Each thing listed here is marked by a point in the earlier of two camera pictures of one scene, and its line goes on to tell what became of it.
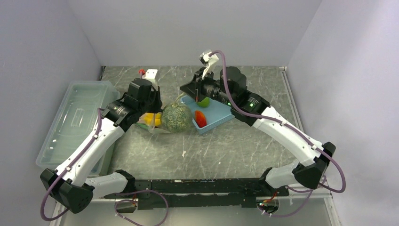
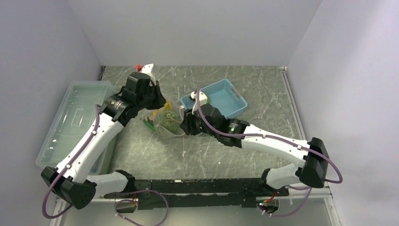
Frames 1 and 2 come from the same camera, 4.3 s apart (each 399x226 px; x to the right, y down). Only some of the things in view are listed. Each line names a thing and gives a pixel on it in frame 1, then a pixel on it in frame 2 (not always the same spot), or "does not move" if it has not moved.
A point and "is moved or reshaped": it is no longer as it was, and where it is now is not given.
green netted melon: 176,117 is moved or reshaped
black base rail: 156,194 does not move
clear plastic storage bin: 75,123 does not move
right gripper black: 194,88 -> 187,123
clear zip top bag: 151,122 is moved or reshaped
